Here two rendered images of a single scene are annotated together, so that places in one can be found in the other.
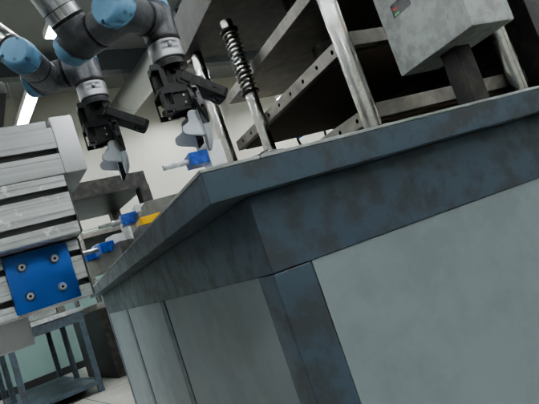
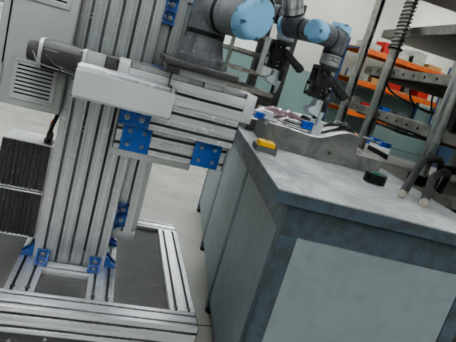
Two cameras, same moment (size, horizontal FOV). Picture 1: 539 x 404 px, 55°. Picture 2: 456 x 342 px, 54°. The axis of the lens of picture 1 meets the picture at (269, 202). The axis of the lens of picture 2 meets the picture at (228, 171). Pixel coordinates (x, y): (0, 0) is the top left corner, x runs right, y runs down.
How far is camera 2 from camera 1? 72 cm
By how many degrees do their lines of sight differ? 24
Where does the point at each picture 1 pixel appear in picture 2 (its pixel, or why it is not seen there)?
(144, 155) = not seen: outside the picture
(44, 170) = (232, 117)
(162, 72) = (319, 71)
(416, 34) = not seen: outside the picture
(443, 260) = (349, 269)
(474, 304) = (348, 290)
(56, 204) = (228, 133)
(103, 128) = (277, 61)
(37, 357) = not seen: hidden behind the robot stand
